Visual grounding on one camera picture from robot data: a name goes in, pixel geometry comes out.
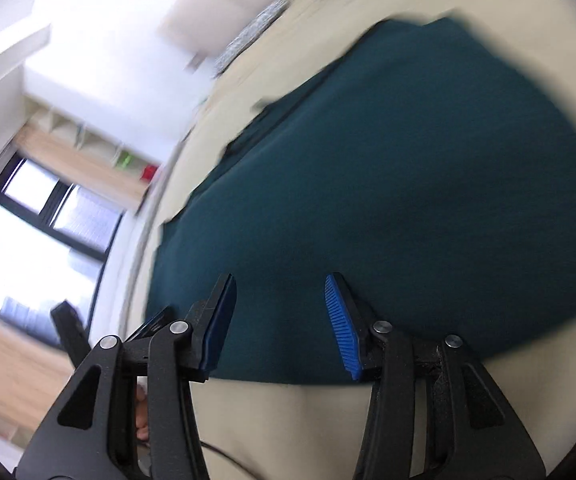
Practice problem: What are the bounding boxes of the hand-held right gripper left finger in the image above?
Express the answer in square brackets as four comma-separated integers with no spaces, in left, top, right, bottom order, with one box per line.
[13,273,238,480]

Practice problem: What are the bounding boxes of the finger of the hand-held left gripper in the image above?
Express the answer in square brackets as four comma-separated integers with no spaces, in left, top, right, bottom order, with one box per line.
[50,302,91,368]
[127,305,174,343]

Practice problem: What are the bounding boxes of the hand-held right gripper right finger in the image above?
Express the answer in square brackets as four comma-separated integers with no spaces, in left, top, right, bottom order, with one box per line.
[324,273,549,480]

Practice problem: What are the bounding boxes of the dark green sweater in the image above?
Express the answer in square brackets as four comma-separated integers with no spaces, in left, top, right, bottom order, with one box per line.
[144,16,576,386]

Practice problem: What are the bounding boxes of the person's left hand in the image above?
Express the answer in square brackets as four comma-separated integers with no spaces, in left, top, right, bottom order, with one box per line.
[135,385,152,448]

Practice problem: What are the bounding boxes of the black framed window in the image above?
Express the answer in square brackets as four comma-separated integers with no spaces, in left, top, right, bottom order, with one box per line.
[0,155,125,351]

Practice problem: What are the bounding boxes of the bed with beige sheet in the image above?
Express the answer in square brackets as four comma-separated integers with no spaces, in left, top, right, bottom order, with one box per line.
[118,0,576,480]

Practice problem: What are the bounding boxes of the white open shelf unit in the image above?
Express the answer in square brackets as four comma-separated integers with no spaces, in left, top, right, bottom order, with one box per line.
[30,105,165,196]

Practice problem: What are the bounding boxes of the zebra print pillow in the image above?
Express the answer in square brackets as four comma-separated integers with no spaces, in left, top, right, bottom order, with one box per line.
[213,0,289,78]

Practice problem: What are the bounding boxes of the cream padded headboard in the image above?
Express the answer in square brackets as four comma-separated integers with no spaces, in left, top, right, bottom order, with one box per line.
[158,0,329,61]

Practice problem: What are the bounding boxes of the black cable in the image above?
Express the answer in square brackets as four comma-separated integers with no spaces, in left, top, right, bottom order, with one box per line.
[198,440,254,480]

